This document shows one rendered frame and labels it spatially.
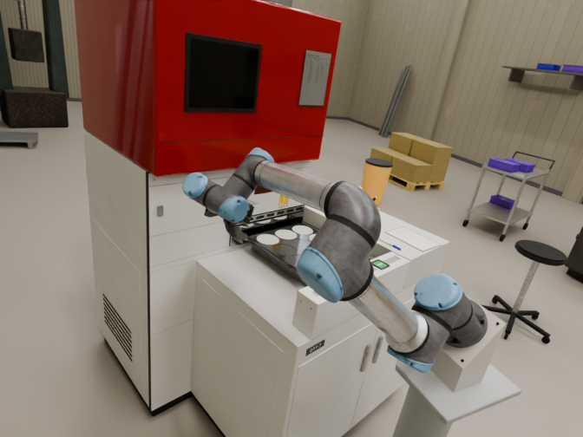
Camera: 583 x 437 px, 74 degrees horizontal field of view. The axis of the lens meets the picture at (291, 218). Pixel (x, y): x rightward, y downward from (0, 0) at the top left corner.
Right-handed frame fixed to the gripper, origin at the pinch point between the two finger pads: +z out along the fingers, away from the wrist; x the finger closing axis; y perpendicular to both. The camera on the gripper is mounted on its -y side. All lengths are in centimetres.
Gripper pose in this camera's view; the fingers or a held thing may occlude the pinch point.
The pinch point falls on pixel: (246, 223)
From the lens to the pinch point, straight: 139.3
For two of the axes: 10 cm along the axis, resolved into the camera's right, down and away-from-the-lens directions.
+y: 8.9, 1.2, -4.5
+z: 3.9, 3.3, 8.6
